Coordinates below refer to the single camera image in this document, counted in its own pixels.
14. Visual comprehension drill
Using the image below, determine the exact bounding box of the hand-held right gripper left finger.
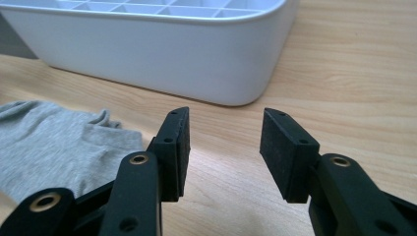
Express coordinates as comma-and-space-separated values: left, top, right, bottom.
147, 106, 192, 203

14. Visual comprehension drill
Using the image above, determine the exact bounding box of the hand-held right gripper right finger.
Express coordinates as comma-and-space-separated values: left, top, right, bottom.
259, 107, 321, 205

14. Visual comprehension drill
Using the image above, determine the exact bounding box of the white divided storage box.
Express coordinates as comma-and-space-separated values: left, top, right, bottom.
0, 0, 300, 107

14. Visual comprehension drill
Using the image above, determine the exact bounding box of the grey cloth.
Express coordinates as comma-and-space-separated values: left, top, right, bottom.
0, 99, 146, 205

